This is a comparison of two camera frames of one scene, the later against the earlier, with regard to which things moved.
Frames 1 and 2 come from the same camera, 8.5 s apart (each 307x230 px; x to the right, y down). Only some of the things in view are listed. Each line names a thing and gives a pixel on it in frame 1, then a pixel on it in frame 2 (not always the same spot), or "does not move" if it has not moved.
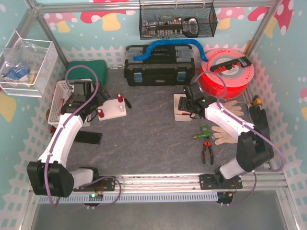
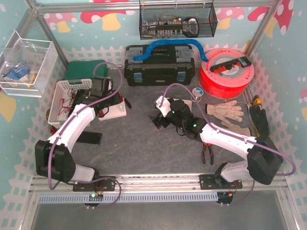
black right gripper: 182,104 → 158,120
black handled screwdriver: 127,103 does not move
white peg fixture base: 112,109 does not move
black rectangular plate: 89,137 does not move
